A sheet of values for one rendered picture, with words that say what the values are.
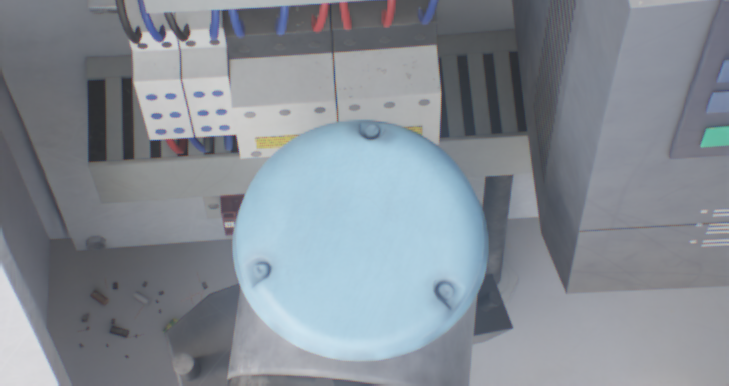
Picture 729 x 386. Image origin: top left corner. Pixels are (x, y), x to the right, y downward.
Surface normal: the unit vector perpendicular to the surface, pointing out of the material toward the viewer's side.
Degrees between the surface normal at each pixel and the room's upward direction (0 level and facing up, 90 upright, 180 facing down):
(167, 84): 90
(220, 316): 14
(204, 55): 0
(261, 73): 0
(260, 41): 90
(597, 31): 90
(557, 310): 0
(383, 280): 9
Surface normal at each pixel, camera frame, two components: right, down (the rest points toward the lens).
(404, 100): 0.07, 0.89
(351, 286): -0.02, -0.33
